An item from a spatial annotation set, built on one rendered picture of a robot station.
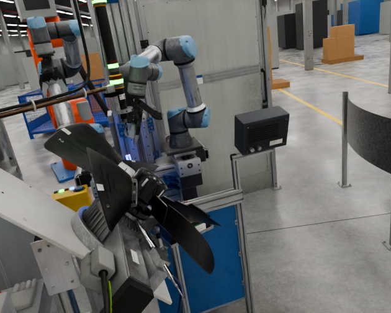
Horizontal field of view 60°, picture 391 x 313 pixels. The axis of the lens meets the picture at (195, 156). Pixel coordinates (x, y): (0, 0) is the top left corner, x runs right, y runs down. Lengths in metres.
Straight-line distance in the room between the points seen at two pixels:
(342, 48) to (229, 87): 10.53
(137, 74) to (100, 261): 0.76
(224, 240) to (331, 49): 11.85
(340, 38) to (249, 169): 10.38
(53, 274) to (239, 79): 2.53
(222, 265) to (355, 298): 0.89
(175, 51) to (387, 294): 1.93
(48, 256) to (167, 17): 2.32
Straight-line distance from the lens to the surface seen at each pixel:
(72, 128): 1.26
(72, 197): 1.62
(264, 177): 3.65
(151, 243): 1.05
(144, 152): 2.17
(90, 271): 0.95
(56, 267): 1.20
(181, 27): 3.08
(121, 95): 1.18
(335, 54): 13.48
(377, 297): 2.52
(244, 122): 1.68
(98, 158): 0.93
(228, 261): 2.04
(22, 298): 1.43
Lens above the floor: 1.67
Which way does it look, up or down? 20 degrees down
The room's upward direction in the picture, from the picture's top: 9 degrees counter-clockwise
